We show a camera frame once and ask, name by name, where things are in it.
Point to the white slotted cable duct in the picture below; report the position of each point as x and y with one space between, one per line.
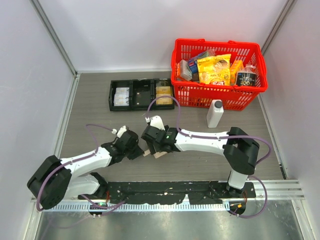
82 206

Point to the red plastic shopping basket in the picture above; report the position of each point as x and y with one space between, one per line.
194 94

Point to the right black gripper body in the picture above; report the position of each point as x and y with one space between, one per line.
158 148

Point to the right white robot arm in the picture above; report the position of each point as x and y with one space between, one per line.
238 148

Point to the yellow snack bag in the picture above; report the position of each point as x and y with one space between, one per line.
214 70

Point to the black three-compartment card tray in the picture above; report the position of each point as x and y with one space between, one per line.
136 83

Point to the grey boxed item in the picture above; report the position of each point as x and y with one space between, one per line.
183 71

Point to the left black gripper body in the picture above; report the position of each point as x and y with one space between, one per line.
128 150

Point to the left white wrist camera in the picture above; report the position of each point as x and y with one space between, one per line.
119 132

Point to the white cards stack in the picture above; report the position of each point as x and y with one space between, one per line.
121 96

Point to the black card in tray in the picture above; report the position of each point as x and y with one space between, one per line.
141 97

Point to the beige leather card holder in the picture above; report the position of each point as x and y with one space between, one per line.
155 155

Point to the white plastic bottle black cap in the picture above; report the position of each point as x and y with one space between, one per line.
214 113

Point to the gold cards stack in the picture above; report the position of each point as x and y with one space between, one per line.
164 92

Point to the orange snack box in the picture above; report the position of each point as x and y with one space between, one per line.
236 66

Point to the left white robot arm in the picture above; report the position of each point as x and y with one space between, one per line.
57 179

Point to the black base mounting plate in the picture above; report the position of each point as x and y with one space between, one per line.
171 192

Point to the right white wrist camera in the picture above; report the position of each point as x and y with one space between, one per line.
155 121

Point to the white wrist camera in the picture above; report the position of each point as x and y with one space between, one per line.
155 121
119 132

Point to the blue snack packet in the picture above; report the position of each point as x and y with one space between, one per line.
192 62

